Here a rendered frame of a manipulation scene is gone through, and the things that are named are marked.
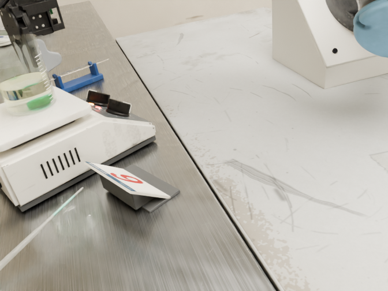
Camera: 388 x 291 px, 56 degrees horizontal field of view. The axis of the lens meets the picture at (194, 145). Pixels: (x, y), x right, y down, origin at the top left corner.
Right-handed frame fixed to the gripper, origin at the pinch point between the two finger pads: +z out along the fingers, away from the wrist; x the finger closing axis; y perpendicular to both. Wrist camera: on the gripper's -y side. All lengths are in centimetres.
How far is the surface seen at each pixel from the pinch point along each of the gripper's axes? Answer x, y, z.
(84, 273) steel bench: -44.7, -15.5, 3.4
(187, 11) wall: 78, 108, 17
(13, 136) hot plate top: -30.7, -13.6, -5.4
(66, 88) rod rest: -1.6, 4.5, 2.5
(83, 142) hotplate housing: -31.9, -7.0, -1.6
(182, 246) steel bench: -49, -8, 3
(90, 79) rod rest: -1.8, 9.9, 2.7
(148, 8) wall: 86, 90, 12
